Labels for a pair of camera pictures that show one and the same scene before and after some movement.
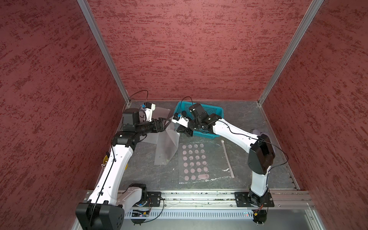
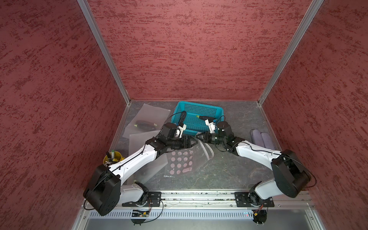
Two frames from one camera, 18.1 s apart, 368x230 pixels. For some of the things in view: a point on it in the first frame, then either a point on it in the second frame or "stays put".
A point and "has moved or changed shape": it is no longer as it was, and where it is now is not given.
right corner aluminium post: x=315 y=6 stays put
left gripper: x=155 y=123 -> x=188 y=144
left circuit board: x=138 y=213 stays put
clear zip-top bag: x=167 y=145 has moved or changed shape
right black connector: x=259 y=216 stays put
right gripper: x=181 y=129 -> x=206 y=137
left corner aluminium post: x=102 y=42 stays put
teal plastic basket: x=182 y=108 stays put
